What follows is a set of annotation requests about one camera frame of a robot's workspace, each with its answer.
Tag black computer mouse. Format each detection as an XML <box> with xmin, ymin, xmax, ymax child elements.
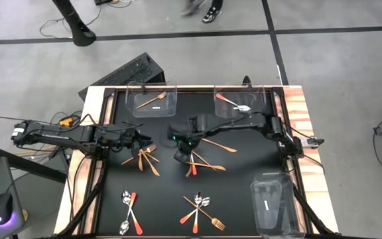
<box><xmin>0</xmin><ymin>191</ymin><xmax>15</xmax><ymax>226</ymax></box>

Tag thin black cable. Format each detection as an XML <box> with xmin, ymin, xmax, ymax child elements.
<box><xmin>0</xmin><ymin>114</ymin><xmax>28</xmax><ymax>122</ymax></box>

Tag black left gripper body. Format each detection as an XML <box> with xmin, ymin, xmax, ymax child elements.
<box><xmin>119</xmin><ymin>127</ymin><xmax>145</xmax><ymax>154</ymax></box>

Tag black computer case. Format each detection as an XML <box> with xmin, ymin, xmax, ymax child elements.
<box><xmin>78</xmin><ymin>52</ymin><xmax>166</xmax><ymax>100</ymax></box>

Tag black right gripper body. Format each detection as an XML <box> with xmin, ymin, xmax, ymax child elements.
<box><xmin>168</xmin><ymin>122</ymin><xmax>201</xmax><ymax>149</ymax></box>

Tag person's shoe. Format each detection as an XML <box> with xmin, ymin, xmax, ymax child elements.
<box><xmin>202</xmin><ymin>6</ymin><xmax>223</xmax><ymax>24</ymax></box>

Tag orange floor cable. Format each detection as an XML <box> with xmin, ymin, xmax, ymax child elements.
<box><xmin>13</xmin><ymin>145</ymin><xmax>61</xmax><ymax>157</ymax></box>

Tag black floor cable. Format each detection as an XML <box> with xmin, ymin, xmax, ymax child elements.
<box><xmin>39</xmin><ymin>5</ymin><xmax>102</xmax><ymax>39</ymax></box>

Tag grey side table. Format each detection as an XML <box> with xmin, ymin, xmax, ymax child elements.
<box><xmin>0</xmin><ymin>155</ymin><xmax>26</xmax><ymax>239</ymax></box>

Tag clear plastic container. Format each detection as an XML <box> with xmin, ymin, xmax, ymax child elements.
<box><xmin>249</xmin><ymin>171</ymin><xmax>306</xmax><ymax>238</ymax></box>
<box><xmin>125</xmin><ymin>81</ymin><xmax>178</xmax><ymax>119</ymax></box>
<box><xmin>214</xmin><ymin>84</ymin><xmax>267</xmax><ymax>120</ymax></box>

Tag black desk foot bar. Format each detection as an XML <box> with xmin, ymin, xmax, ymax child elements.
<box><xmin>0</xmin><ymin>145</ymin><xmax>68</xmax><ymax>184</ymax></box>

